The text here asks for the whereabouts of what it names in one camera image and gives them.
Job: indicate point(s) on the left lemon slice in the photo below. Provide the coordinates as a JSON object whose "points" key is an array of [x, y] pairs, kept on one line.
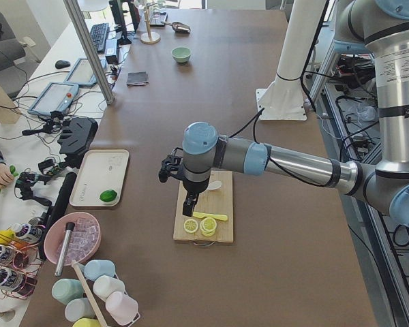
{"points": [[190, 226]]}

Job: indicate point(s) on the wooden cutting board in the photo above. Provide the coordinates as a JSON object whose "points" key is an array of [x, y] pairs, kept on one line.
{"points": [[215, 202]]}

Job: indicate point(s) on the grey chair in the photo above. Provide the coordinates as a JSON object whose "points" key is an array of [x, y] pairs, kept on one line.
{"points": [[15, 68]]}

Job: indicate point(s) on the near teach pendant tablet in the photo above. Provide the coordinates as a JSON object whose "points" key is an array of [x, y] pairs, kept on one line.
{"points": [[57, 96]]}

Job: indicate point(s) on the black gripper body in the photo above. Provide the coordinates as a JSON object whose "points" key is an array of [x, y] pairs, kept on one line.
{"points": [[193, 188]]}

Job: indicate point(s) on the right lemon slice stack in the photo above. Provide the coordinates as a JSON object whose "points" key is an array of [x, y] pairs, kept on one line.
{"points": [[208, 226]]}

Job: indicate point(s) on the pale grey cup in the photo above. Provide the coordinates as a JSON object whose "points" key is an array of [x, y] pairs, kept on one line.
{"points": [[77, 309]]}

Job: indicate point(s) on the wooden stand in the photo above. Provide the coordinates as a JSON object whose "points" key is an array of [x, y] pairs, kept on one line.
{"points": [[148, 37]]}

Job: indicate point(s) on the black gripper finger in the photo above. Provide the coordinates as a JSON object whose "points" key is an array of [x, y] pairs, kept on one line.
{"points": [[188, 208]]}

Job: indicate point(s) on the dark grey cloth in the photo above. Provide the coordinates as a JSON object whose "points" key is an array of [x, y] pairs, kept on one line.
{"points": [[137, 79]]}

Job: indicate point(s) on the white cup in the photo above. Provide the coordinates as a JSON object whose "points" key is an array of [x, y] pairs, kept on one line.
{"points": [[104, 286]]}

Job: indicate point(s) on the pink bowl with ice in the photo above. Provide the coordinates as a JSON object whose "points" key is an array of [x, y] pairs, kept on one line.
{"points": [[85, 238]]}

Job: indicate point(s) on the green lime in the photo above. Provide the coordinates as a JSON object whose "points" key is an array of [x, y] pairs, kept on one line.
{"points": [[108, 195]]}

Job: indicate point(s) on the pink cup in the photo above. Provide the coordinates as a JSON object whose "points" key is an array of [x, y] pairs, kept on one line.
{"points": [[122, 308]]}

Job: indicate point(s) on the teach pendant tablet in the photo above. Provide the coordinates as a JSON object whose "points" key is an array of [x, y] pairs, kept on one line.
{"points": [[57, 96], [82, 74]]}

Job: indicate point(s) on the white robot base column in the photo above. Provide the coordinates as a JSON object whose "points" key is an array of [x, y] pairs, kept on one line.
{"points": [[283, 99]]}

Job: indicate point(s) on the copper wire bottle rack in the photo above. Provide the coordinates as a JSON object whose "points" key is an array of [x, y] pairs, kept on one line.
{"points": [[19, 265]]}

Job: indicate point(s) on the green ceramic bowl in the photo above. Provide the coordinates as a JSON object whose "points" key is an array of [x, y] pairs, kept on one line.
{"points": [[181, 54]]}

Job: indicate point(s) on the yellow cup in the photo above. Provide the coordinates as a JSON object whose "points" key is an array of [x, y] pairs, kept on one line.
{"points": [[86, 322]]}

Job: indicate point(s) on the green cup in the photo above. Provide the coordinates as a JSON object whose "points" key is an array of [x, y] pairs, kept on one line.
{"points": [[66, 290]]}

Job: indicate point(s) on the far teach pendant tablet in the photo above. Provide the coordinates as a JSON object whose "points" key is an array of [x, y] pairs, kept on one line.
{"points": [[82, 74]]}

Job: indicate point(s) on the black plastic device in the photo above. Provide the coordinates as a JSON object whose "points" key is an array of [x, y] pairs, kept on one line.
{"points": [[75, 139]]}

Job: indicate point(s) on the yellow plastic knife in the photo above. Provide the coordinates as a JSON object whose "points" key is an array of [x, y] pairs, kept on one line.
{"points": [[201, 215]]}

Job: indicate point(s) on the wooden stirrer stick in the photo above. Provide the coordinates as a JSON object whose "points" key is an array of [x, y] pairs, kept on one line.
{"points": [[90, 296]]}

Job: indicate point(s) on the aluminium frame post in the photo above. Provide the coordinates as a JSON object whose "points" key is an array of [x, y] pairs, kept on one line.
{"points": [[84, 37]]}

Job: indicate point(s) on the black keyboard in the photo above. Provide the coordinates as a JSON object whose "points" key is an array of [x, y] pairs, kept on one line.
{"points": [[99, 34]]}

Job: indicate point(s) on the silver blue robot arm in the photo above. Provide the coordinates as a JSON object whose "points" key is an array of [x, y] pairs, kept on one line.
{"points": [[383, 27]]}

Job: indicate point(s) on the person's hand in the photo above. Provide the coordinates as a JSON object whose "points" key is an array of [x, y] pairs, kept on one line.
{"points": [[6, 177]]}

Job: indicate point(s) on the beige tray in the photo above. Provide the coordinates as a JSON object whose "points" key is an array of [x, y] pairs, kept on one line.
{"points": [[101, 169]]}

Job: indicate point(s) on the black monitor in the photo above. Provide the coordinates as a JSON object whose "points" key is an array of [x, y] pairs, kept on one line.
{"points": [[118, 9]]}

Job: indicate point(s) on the metal muddler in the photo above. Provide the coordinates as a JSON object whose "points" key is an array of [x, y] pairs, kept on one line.
{"points": [[69, 228]]}

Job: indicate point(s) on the white spoon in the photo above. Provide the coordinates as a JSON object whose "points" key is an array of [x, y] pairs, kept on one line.
{"points": [[214, 185]]}

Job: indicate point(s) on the metal scoop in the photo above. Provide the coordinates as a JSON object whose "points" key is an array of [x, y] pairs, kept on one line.
{"points": [[179, 27]]}

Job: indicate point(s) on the black computer mouse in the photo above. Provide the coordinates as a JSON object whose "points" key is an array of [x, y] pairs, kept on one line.
{"points": [[60, 64]]}

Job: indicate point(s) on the blue cup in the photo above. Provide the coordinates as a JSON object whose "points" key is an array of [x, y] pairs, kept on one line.
{"points": [[97, 268]]}

